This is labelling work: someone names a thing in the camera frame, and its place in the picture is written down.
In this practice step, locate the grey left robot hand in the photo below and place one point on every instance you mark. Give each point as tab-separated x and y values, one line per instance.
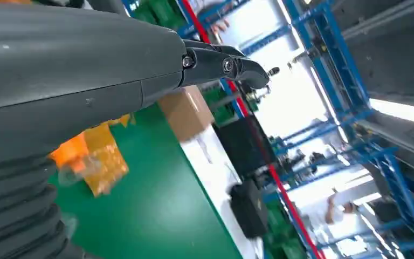
67	71

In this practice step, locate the orange drink bottle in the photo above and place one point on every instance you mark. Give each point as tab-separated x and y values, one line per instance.
100	157

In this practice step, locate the ribbed grey left arm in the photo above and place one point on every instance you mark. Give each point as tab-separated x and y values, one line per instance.
14	214

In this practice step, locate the brown cardboard box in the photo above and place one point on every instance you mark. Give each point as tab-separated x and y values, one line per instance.
187	112

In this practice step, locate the green table mat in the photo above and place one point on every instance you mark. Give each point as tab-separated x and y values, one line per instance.
150	214

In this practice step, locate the white table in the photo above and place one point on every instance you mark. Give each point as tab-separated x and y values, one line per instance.
210	168

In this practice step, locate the black case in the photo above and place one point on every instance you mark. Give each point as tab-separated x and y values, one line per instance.
244	146

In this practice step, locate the black carry bag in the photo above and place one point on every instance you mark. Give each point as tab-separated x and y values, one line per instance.
248	211

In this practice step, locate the blue metal rack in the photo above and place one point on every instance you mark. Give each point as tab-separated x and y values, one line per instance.
335	71

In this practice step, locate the person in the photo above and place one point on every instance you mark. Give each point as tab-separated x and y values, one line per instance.
335	221

